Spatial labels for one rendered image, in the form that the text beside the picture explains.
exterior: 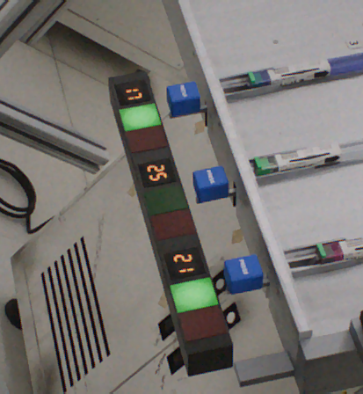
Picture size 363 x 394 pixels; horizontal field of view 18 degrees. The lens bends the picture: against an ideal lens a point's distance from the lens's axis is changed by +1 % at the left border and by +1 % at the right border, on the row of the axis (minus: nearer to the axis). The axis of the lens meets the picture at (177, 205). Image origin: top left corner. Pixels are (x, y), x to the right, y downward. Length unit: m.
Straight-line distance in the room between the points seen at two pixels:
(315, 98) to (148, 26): 1.49
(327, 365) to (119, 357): 0.68
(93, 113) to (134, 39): 0.22
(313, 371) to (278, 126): 0.27
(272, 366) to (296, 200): 0.16
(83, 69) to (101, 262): 0.99
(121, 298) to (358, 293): 0.69
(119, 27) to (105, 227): 0.95
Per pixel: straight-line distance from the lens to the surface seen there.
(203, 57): 1.14
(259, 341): 1.41
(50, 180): 2.21
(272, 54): 1.17
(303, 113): 1.12
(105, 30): 2.58
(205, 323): 0.97
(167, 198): 1.06
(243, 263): 0.98
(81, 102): 2.50
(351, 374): 0.97
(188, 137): 1.62
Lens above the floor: 1.15
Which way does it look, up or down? 27 degrees down
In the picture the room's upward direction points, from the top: 49 degrees clockwise
